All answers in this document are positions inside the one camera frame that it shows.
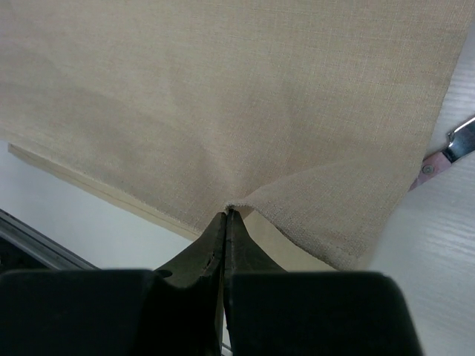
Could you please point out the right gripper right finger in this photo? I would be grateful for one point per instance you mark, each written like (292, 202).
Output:
(271, 311)

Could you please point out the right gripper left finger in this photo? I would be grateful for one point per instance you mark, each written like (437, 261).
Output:
(173, 310)

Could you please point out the beige cloth napkin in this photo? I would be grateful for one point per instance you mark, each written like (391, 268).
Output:
(315, 114)

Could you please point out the aluminium front rail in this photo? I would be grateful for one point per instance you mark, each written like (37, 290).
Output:
(23, 247)

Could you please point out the pink handled knife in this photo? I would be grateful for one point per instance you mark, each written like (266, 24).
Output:
(460, 144)

